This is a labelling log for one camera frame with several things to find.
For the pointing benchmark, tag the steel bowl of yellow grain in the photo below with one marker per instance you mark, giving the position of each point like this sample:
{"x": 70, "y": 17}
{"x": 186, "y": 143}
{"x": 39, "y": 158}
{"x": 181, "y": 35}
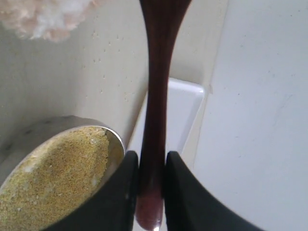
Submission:
{"x": 52, "y": 167}

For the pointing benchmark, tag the white rectangular plastic tray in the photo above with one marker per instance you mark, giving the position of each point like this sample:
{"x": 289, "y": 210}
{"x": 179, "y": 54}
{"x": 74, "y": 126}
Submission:
{"x": 183, "y": 104}

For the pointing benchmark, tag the tan teddy bear striped sweater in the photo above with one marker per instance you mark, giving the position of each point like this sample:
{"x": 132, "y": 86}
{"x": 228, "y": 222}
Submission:
{"x": 51, "y": 20}

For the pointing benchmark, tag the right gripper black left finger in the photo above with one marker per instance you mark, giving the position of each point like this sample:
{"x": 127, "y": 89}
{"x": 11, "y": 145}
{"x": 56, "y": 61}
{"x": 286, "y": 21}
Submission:
{"x": 112, "y": 208}

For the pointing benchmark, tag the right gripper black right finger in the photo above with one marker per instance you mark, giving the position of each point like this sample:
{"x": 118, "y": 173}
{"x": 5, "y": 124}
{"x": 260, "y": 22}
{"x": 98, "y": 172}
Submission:
{"x": 190, "y": 207}

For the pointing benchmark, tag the dark red wooden spoon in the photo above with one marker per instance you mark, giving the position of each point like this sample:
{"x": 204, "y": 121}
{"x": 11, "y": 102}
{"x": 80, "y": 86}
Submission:
{"x": 162, "y": 21}

